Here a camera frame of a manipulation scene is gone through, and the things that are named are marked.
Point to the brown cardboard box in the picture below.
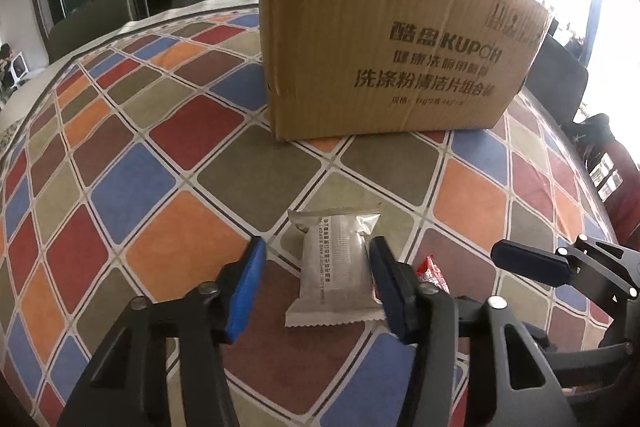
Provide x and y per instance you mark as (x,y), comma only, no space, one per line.
(375,32)

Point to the dark office chair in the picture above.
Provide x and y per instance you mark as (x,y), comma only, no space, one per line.
(560,77)

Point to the dark jacket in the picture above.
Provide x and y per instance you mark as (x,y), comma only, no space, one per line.
(592,129)

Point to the white snack packet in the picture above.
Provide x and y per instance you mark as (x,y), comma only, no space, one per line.
(335,267)

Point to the dark wooden chair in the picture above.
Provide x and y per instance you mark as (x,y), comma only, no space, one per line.
(627,187)

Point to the small bright red snack packet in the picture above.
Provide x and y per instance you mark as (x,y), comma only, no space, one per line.
(434,276)

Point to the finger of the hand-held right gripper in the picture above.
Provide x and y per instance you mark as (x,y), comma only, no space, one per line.
(585,359)
(525,262)

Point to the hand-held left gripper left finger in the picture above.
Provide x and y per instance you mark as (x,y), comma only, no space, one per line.
(245,297)

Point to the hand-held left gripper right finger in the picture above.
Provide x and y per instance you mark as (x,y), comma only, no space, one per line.
(392,292)

